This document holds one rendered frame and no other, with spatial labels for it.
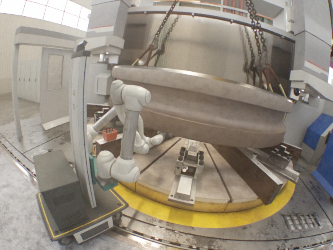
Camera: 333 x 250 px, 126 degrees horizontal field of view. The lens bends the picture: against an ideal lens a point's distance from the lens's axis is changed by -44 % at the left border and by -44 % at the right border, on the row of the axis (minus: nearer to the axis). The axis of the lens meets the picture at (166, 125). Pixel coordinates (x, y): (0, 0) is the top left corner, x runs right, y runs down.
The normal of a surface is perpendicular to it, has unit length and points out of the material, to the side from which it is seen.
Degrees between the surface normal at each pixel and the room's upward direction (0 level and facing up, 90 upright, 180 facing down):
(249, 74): 90
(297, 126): 90
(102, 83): 90
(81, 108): 90
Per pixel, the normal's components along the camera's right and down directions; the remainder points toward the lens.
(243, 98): -0.02, 0.31
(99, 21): -0.23, 0.27
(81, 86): 0.75, 0.31
